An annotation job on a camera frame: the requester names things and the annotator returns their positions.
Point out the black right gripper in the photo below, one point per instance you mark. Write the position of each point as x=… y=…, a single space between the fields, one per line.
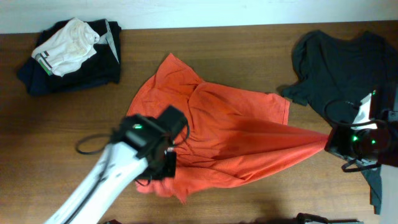
x=333 y=143

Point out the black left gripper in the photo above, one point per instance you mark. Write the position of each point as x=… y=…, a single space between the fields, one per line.
x=170 y=165

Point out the orange t-shirt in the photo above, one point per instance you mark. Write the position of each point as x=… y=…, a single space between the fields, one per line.
x=234 y=136

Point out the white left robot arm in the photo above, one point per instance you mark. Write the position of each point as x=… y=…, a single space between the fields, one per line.
x=137 y=150

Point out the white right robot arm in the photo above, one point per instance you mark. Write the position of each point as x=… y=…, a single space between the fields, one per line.
x=369 y=143

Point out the dark teal t-shirt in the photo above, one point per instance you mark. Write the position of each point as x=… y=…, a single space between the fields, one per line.
x=335 y=75

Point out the folded black garment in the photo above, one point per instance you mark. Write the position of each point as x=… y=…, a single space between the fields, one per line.
x=102 y=68

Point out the folded white garment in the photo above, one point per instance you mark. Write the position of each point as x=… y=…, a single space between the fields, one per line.
x=67 y=49

